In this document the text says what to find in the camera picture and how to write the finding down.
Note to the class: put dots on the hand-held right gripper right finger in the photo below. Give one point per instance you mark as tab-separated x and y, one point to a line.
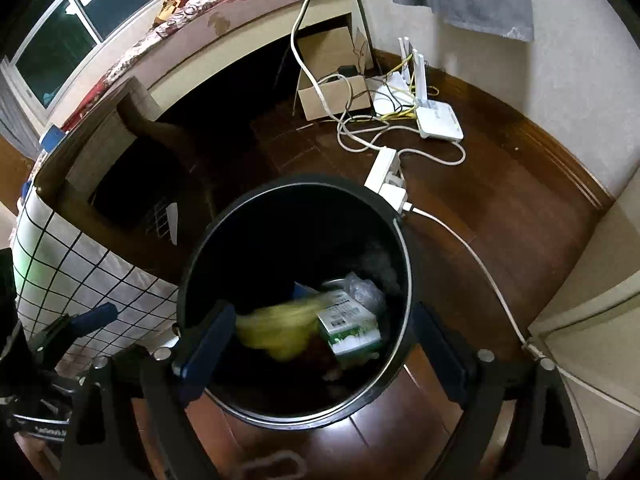
440	350

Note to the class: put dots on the bed frame with mattress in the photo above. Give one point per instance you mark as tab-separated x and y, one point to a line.
240	20

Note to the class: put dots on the white router with antennas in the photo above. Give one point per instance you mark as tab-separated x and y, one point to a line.
440	120

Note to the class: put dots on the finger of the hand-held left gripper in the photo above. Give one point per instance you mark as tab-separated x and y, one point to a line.
95	316

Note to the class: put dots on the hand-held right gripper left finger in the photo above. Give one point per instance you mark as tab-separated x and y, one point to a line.
207	345

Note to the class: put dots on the white power strip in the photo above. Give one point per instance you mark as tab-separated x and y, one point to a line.
382	165

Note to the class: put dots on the white modem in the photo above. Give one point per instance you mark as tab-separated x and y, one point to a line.
387	95

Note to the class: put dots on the white checked tablecloth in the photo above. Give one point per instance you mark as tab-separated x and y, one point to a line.
75	280

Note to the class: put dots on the black round trash bin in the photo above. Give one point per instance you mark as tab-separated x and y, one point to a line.
280	230

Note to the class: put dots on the yellow plastic bag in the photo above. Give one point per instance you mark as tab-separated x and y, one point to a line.
280	325

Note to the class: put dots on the white cabinet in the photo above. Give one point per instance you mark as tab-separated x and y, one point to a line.
600	285

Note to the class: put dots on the clear plastic bag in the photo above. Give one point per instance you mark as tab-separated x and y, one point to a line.
367	292

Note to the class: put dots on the green white carton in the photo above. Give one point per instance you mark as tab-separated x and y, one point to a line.
350	335

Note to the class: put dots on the black power adapter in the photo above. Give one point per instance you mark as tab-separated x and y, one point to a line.
347	69

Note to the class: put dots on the floral bedsheet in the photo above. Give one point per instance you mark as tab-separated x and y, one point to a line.
200	15

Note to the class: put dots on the cardboard box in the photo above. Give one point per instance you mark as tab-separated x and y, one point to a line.
325	95

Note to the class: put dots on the white charger plug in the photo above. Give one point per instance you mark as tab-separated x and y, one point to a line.
395	197

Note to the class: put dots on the large sliding window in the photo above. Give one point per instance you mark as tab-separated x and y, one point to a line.
60	55

